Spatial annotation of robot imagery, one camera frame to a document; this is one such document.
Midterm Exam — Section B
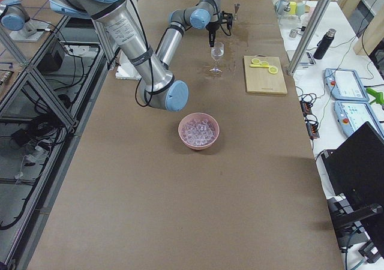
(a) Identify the lemon slice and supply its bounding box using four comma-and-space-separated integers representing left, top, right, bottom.
260, 61, 269, 67
251, 58, 260, 64
268, 67, 278, 74

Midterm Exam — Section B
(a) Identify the teach pendant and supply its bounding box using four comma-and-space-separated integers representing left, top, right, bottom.
333, 100, 383, 137
323, 68, 369, 101

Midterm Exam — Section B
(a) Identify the blue plastic cup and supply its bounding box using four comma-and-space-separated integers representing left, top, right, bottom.
275, 0, 289, 15

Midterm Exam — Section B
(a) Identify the upper teach pendant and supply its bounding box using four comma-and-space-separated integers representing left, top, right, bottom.
323, 68, 369, 101

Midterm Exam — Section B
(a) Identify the black camera cable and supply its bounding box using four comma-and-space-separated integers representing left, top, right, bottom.
218, 17, 234, 38

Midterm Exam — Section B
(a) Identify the bamboo cutting board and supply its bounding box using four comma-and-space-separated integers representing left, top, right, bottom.
244, 56, 287, 95

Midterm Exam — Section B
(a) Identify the steel double jigger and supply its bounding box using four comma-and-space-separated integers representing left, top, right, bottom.
233, 3, 240, 20

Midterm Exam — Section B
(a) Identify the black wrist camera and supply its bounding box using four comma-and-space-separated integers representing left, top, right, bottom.
221, 11, 233, 30

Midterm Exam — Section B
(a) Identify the small steel cap cup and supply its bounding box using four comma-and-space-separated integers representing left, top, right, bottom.
289, 29, 298, 38

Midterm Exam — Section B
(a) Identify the lemon slice middle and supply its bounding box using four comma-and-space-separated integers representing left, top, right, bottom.
260, 61, 269, 67

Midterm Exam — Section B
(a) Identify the lower teach pendant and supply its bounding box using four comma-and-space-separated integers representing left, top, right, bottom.
333, 100, 383, 137

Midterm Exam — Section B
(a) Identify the pink bowl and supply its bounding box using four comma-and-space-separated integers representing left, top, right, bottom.
178, 112, 220, 150

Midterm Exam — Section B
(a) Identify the clear ice cubes pile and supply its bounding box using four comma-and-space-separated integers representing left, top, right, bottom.
181, 118, 217, 146

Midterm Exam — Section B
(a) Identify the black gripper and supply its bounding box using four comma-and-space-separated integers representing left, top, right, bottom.
206, 20, 221, 47

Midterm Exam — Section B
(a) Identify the black thermos bottle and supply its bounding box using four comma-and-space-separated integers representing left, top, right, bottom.
313, 28, 336, 60

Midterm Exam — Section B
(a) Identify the clear wine glass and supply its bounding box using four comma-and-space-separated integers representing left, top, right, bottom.
210, 41, 224, 74

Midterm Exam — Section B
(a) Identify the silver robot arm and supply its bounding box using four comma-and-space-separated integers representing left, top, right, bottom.
49, 0, 223, 112

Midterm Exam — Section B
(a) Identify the lemon slice near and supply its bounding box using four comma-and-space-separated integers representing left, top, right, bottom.
268, 67, 278, 74

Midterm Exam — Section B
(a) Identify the aluminium frame post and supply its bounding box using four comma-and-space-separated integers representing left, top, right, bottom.
287, 0, 331, 76

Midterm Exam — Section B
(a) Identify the green plastic cup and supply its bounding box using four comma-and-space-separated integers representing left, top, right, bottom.
296, 1, 305, 17

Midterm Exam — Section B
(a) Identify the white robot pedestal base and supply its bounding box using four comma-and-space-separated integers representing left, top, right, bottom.
116, 0, 141, 80

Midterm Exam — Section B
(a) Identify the lemon slice far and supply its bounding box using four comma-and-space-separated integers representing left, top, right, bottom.
251, 58, 260, 64

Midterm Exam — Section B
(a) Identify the yellow plastic cup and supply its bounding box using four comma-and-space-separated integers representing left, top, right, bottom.
288, 1, 297, 16

